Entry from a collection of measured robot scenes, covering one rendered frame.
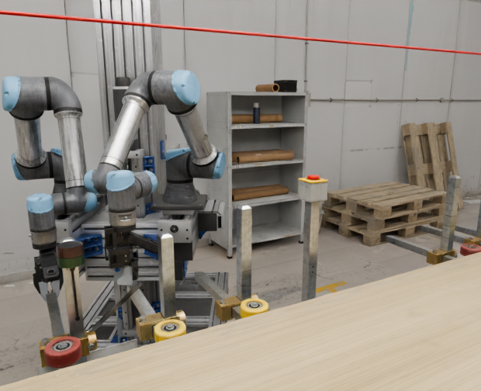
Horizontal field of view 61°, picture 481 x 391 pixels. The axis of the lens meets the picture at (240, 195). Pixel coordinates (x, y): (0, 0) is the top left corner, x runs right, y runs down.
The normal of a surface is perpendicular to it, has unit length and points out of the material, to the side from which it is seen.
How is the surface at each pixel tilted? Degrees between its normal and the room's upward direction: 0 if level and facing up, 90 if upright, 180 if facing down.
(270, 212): 90
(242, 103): 90
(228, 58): 90
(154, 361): 0
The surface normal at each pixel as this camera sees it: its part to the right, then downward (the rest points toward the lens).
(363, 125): 0.50, 0.19
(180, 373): 0.00, -0.97
